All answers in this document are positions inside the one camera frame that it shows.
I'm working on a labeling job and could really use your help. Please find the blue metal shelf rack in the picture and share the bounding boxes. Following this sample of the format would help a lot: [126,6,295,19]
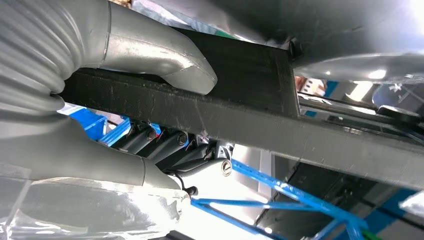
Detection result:
[190,158,370,240]

